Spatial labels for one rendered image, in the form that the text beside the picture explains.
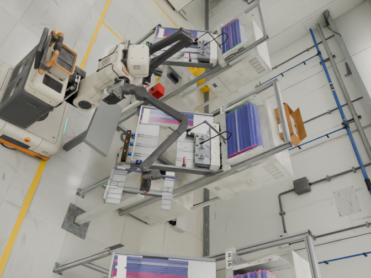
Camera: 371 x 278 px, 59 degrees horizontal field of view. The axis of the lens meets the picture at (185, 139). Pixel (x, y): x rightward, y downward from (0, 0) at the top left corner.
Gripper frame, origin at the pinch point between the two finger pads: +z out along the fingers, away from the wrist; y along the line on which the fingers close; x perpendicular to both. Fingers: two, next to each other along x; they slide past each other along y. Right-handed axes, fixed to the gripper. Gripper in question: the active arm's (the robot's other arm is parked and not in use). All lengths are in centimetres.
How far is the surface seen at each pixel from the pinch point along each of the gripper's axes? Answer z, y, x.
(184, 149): 20, 63, -23
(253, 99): -15, 103, -79
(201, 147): 13, 62, -38
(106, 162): 84, 86, 58
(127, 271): 24, -48, 3
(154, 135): 19, 74, 5
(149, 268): 23, -45, -11
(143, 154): 20, 51, 11
